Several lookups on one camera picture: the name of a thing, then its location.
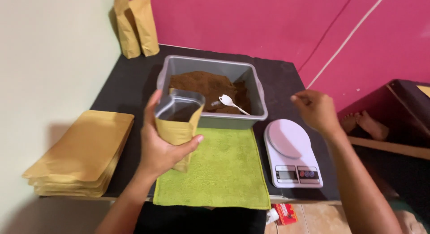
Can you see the person's right hand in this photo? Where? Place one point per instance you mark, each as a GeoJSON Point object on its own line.
{"type": "Point", "coordinates": [315, 109]}

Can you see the person's left hand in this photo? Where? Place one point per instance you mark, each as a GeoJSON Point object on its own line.
{"type": "Point", "coordinates": [158, 150]}

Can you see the person's right fingers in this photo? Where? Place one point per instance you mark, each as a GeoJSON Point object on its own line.
{"type": "Point", "coordinates": [301, 100]}

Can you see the kraft paper pouch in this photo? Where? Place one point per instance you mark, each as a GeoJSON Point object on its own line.
{"type": "Point", "coordinates": [178, 126]}
{"type": "Point", "coordinates": [126, 29]}
{"type": "Point", "coordinates": [145, 26]}

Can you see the white digital kitchen scale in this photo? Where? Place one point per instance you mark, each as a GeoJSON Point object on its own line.
{"type": "Point", "coordinates": [292, 153]}

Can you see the white plastic spoon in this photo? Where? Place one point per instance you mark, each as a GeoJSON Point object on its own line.
{"type": "Point", "coordinates": [230, 103]}

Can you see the grey plastic tub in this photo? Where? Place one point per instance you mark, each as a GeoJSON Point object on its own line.
{"type": "Point", "coordinates": [215, 89]}

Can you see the dark wooden bench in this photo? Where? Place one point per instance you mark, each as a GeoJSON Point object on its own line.
{"type": "Point", "coordinates": [389, 120]}

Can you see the brown coffee powder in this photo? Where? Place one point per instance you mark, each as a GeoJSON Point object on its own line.
{"type": "Point", "coordinates": [208, 88]}

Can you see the green microfibre cloth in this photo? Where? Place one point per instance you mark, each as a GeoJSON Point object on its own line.
{"type": "Point", "coordinates": [218, 167]}

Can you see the red and white box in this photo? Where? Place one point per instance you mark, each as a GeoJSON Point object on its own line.
{"type": "Point", "coordinates": [285, 214]}

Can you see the standing kraft paper pouch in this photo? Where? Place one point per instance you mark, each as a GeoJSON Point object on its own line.
{"type": "Point", "coordinates": [126, 29]}
{"type": "Point", "coordinates": [145, 26]}

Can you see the stack of flat kraft pouches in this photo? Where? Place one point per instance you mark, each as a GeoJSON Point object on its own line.
{"type": "Point", "coordinates": [80, 153]}

